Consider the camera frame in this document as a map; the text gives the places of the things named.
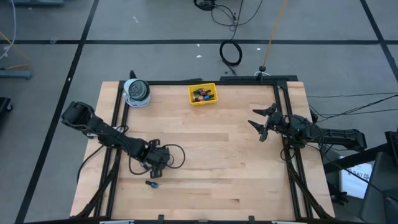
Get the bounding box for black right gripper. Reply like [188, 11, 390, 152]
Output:
[247, 104, 285, 142]

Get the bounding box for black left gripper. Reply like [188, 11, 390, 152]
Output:
[143, 138, 172, 179]

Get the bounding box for yellow plastic basket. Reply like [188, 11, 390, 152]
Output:
[187, 82, 219, 107]

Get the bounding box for black slanted beam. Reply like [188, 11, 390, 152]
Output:
[322, 142, 398, 174]

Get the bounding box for white printed box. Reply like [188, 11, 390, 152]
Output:
[338, 161, 373, 200]

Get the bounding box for black monitor edge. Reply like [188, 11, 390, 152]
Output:
[384, 130, 398, 166]

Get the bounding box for dark grey chair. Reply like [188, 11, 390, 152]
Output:
[360, 151, 398, 224]

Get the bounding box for black floor object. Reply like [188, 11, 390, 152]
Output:
[0, 96, 13, 118]

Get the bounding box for grey floor base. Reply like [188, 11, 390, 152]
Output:
[0, 68, 34, 80]

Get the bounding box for grey floor platform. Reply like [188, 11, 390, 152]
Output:
[9, 0, 66, 7]

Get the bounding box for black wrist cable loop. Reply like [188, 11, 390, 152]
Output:
[128, 143, 187, 175]

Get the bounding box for white coiled cable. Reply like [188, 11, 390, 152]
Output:
[124, 91, 152, 108]

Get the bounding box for black arm base cable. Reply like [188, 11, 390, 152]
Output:
[76, 144, 105, 185]

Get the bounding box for black aluminium table frame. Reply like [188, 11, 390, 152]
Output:
[73, 74, 335, 222]

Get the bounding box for coiled black floor cable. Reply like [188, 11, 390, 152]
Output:
[218, 39, 244, 76]

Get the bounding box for yellow hanging cable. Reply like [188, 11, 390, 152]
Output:
[262, 0, 289, 68]

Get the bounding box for thin black floor cables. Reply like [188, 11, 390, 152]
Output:
[306, 91, 398, 115]

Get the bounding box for black floor cable tangle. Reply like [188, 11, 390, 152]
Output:
[193, 0, 264, 41]

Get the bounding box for yellow floor cable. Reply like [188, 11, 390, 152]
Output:
[0, 30, 32, 71]

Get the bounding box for white floor cable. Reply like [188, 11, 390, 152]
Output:
[0, 0, 17, 60]

